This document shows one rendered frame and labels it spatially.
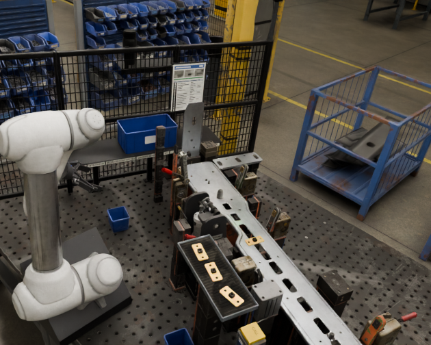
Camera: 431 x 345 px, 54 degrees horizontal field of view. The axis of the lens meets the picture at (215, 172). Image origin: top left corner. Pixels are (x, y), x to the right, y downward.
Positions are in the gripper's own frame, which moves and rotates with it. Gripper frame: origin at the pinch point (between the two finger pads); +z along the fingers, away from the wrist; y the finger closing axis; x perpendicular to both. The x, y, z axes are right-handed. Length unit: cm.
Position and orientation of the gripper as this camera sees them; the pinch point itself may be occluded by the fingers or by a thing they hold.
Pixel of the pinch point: (93, 179)
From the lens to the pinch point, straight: 221.9
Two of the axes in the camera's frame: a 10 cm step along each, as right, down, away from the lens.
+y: 5.5, 6.9, -4.7
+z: 4.7, 2.1, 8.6
